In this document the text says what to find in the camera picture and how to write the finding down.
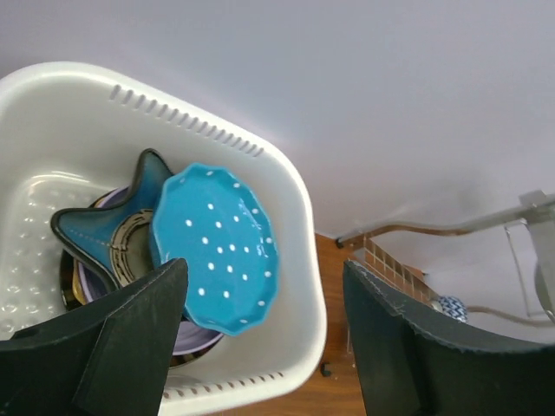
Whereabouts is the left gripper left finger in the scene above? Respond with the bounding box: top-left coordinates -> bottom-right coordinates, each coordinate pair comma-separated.
1,259 -> 188,415

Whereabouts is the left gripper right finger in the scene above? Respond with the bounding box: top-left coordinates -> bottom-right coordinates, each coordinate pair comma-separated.
343,261 -> 554,415

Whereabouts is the lilac plastic plate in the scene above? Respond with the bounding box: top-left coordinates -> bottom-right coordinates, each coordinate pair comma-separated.
72,188 -> 224,355

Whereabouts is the teal star-shaped plate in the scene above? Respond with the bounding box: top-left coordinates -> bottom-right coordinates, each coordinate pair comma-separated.
50,149 -> 173,292

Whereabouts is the white plastic bin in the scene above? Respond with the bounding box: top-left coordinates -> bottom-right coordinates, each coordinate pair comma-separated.
1,62 -> 327,415

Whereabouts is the blue zigzag bowl in rack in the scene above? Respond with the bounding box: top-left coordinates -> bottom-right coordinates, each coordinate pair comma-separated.
431,296 -> 468,323

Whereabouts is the steel two-tier dish rack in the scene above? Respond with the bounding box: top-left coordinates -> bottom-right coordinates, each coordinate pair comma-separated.
336,189 -> 555,330

